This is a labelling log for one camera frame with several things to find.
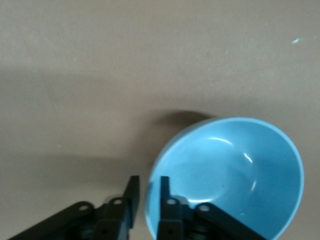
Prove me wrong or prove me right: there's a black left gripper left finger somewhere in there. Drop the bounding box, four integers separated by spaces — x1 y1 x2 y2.
7 175 141 240

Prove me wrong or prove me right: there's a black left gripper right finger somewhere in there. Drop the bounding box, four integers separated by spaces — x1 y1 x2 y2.
157 176 270 240

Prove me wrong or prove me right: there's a blue bowl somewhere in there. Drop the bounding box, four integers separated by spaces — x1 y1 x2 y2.
144 116 306 240

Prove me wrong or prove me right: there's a brown table cover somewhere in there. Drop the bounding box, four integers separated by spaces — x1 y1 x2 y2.
0 0 320 240

